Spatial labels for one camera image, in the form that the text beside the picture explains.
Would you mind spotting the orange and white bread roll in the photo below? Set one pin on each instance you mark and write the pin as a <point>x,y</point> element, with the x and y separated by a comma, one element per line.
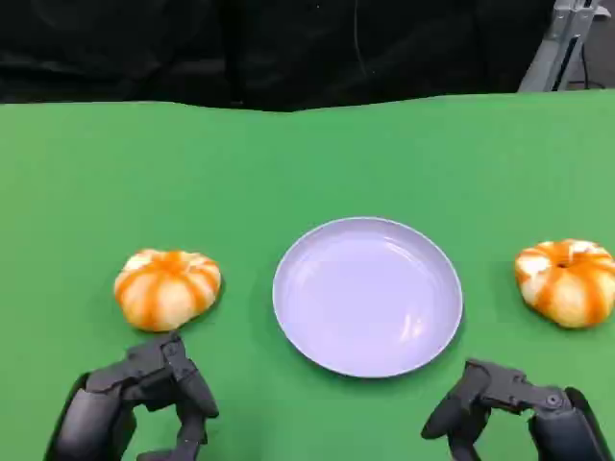
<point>165,289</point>
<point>567,283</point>

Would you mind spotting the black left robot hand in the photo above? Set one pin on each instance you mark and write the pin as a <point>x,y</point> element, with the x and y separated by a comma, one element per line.
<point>96,413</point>

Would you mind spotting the black backdrop curtain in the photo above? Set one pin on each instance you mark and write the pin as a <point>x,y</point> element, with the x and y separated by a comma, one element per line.
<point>240,48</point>

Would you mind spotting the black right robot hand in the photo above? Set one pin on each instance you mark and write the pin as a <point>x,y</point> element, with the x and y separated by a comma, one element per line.
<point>557,427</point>

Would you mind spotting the grey metal frame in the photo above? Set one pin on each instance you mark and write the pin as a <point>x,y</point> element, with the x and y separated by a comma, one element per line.
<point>559,38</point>

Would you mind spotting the lilac plate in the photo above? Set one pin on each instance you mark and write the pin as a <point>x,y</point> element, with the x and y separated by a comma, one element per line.
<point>367,298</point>

